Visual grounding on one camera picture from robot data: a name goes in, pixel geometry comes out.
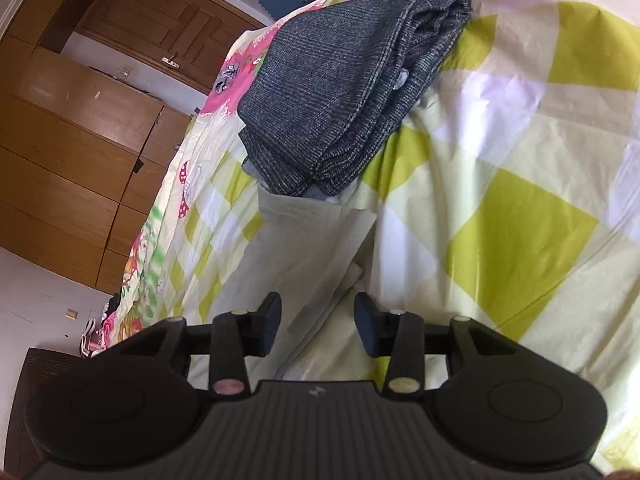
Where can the wooden wardrobe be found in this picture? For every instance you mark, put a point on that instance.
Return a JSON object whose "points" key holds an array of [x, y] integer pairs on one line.
{"points": [[75, 135]]}

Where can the dark brown wooden bed board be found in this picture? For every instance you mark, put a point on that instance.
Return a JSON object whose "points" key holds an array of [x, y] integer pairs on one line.
{"points": [[35, 375]]}

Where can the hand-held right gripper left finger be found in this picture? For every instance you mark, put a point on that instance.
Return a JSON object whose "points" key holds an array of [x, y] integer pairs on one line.
{"points": [[269, 325]]}

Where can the pink and white slipper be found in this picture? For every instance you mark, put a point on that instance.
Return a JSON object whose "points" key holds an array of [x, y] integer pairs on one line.
{"points": [[92, 340]]}

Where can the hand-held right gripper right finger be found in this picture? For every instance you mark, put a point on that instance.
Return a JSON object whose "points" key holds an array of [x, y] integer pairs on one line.
{"points": [[365, 327]]}

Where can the yellow checked bed sheet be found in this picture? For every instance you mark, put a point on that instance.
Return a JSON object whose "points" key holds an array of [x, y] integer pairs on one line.
{"points": [[500, 185]]}

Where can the light grey pants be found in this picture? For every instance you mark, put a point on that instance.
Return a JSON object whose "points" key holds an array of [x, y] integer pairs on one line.
{"points": [[310, 240]]}

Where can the pink floral blanket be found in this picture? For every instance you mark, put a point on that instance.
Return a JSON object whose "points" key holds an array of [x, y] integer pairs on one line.
{"points": [[225, 95]]}

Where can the dark grey knit pants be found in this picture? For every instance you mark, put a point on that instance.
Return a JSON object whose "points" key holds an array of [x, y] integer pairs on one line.
{"points": [[325, 85]]}

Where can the wooden door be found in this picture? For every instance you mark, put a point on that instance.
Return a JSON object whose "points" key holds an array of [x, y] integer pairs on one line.
{"points": [[160, 10]]}

